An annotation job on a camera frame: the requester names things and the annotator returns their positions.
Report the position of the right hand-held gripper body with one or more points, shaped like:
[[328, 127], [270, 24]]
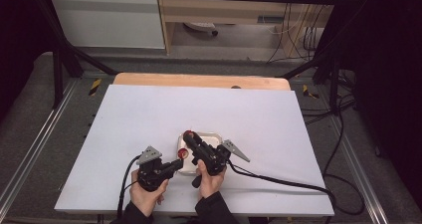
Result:
[[212, 157]]

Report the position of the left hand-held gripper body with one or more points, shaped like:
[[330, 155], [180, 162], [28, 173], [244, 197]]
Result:
[[151, 174]]

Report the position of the square metal tray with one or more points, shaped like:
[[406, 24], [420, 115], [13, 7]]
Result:
[[212, 139]]

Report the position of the person's left hand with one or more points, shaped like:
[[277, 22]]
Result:
[[146, 199]]

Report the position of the person's right hand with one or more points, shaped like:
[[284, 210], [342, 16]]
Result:
[[210, 184]]

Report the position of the white board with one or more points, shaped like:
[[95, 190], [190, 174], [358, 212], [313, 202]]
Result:
[[149, 117]]

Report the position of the wooden table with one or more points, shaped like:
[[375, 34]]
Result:
[[199, 80]]

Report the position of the white chair base with caster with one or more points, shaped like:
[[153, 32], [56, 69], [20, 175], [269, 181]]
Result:
[[200, 26]]

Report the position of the light wooden desk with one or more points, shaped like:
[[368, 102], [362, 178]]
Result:
[[225, 10]]

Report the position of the white cabinet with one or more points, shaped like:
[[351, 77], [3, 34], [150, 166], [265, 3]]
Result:
[[106, 21]]

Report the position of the aluminium floor rail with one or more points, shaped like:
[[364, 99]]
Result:
[[360, 171], [36, 141]]

